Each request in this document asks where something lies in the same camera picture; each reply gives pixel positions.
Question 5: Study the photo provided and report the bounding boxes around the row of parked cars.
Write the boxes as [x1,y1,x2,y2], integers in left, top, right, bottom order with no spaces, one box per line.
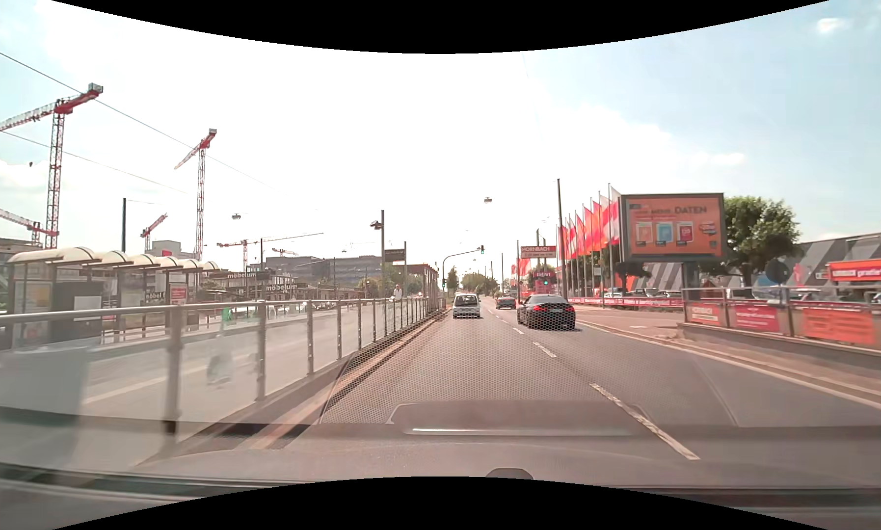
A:
[602,287,684,300]

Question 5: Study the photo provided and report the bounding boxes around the store building with red signs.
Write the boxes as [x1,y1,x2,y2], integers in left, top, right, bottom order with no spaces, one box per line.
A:
[632,210,881,304]

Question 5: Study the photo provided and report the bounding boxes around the overhead wires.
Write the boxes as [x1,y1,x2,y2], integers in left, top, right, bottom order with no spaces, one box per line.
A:
[0,35,382,255]

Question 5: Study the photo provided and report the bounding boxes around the tall red tower crane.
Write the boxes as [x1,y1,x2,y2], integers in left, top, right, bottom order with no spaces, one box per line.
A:
[0,82,105,250]

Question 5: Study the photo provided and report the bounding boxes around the lamp post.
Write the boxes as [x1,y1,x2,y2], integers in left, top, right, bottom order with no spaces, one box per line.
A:
[370,210,387,299]

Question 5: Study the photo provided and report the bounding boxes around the tram stop shelter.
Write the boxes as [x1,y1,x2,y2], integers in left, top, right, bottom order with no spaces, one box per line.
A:
[6,246,224,347]

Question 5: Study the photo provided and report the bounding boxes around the grey pavement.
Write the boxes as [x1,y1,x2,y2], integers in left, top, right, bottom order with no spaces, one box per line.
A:
[574,305,881,413]

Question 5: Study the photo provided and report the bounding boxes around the distant office building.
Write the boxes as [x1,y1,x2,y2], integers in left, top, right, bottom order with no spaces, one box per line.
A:
[249,254,384,290]

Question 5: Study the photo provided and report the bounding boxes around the fence with red banners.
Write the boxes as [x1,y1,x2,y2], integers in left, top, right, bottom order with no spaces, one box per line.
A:
[567,284,881,356]

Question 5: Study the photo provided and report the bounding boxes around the round road sign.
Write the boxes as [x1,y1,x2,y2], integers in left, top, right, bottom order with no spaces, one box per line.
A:
[763,258,793,306]

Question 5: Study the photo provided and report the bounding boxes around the white sign on post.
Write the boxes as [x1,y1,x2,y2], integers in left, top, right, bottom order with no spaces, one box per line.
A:
[518,244,559,297]

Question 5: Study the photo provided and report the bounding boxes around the green tree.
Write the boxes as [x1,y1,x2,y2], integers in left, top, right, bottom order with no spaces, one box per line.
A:
[701,195,802,288]

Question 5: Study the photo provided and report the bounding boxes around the black car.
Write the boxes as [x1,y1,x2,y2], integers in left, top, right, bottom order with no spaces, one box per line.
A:
[516,293,577,331]

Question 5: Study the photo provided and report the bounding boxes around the distant trees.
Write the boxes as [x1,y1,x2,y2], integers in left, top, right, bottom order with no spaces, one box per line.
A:
[446,266,502,297]

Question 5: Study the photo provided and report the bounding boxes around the orange billboard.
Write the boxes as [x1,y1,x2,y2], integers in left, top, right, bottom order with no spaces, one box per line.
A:
[619,192,728,290]

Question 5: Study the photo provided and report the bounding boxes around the road markings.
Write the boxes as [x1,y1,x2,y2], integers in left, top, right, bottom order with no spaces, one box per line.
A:
[477,302,881,462]

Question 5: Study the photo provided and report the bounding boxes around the car's own bonnet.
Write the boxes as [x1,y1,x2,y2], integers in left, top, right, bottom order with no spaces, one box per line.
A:
[0,400,881,530]

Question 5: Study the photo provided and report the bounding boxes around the tall pole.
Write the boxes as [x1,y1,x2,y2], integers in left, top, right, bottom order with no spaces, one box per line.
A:
[556,178,568,299]

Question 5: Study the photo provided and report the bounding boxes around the glass and metal railing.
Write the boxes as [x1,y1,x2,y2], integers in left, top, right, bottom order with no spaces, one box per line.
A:
[0,293,447,472]

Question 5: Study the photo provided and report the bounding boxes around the small red tower crane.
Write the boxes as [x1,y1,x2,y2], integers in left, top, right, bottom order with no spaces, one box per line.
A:
[140,212,169,253]

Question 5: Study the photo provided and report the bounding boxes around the distant yellow crane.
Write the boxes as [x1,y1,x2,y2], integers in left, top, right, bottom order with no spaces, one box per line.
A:
[215,232,325,273]

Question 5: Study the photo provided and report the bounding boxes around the tram platform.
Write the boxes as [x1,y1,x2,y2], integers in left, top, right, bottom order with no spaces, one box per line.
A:
[0,302,427,472]

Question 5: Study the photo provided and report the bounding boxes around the low red crane jib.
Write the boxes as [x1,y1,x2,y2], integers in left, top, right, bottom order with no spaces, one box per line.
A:
[0,199,60,247]

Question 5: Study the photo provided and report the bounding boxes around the grey asphalt road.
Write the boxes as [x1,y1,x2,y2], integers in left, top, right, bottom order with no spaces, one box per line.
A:
[138,296,881,472]

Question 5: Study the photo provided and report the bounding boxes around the row of red flags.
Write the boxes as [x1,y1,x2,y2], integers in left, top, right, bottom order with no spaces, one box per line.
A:
[556,183,624,299]

